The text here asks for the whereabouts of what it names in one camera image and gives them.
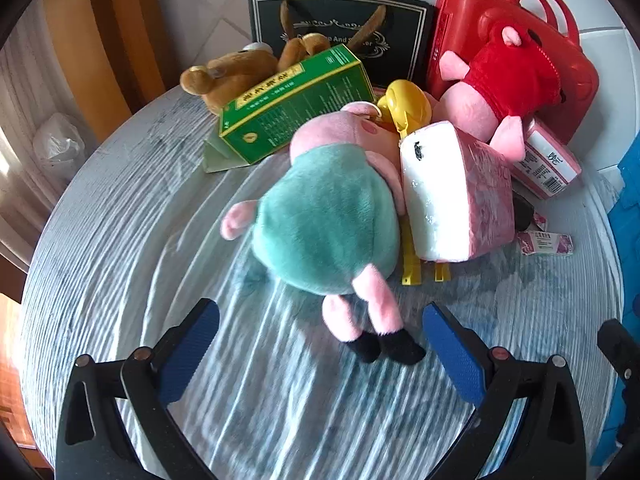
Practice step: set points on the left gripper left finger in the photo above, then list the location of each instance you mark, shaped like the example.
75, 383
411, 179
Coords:
93, 442

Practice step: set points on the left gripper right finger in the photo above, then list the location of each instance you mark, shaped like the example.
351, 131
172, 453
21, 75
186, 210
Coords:
549, 442

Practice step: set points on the small pink ointment tube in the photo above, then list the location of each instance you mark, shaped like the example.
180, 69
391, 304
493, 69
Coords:
544, 243

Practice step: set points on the pink white labelled box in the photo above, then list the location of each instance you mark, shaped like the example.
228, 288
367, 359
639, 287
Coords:
548, 167

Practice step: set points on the large pink tissue pack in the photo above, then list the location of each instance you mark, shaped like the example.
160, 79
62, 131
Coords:
458, 194

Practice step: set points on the red-dressed pig plush toy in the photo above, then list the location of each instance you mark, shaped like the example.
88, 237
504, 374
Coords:
508, 80

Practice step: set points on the green-dressed pig plush toy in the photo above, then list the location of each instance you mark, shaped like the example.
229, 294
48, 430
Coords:
330, 226

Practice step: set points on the yellow plastic clamp toy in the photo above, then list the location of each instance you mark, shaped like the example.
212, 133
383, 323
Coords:
407, 108

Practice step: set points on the green medicine box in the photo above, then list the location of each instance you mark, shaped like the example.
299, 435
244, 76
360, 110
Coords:
263, 119

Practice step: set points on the brown bear plush toy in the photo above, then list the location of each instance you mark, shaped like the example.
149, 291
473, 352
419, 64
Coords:
223, 79

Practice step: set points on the striped blue table cloth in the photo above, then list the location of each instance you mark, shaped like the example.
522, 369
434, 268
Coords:
133, 248

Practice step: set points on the white plastic bag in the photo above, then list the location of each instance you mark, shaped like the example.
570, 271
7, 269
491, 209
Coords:
59, 148

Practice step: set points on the red bear suitcase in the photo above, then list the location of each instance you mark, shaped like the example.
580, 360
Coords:
465, 26

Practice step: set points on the black gift box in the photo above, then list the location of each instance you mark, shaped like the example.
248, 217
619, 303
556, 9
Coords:
398, 49

